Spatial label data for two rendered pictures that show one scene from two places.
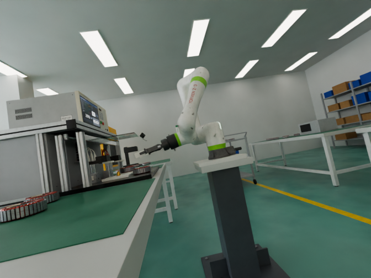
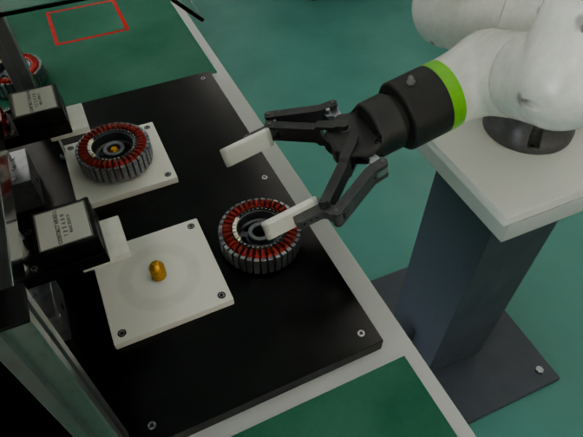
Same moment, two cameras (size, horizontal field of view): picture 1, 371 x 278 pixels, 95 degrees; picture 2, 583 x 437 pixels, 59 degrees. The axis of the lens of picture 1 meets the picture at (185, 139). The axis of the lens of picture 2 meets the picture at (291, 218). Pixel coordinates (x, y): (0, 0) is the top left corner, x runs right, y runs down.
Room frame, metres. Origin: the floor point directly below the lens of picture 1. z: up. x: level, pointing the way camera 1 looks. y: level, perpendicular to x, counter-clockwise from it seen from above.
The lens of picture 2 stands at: (0.64, 0.41, 1.33)
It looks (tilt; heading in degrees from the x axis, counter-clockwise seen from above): 49 degrees down; 341
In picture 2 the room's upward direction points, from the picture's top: straight up
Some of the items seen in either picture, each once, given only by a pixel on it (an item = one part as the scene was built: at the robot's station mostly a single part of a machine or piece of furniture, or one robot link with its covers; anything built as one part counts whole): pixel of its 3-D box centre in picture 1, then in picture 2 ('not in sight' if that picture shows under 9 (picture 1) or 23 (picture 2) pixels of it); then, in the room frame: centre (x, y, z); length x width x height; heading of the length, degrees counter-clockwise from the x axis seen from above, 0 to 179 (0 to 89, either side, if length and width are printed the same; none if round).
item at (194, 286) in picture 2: (118, 176); (160, 277); (1.06, 0.45, 0.78); 0.15 x 0.15 x 0.01; 6
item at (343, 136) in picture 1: (345, 135); not in sight; (5.79, -5.34, 0.37); 0.40 x 0.36 x 0.19; 96
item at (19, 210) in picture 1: (24, 209); not in sight; (0.54, 0.53, 0.77); 0.11 x 0.11 x 0.04
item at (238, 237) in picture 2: (142, 170); (259, 234); (1.08, 0.31, 0.79); 0.11 x 0.11 x 0.04
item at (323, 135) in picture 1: (298, 154); not in sight; (3.49, -2.20, 0.38); 2.20 x 0.90 x 0.75; 6
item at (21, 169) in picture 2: (108, 173); (17, 181); (1.29, 0.62, 0.80); 0.08 x 0.05 x 0.06; 6
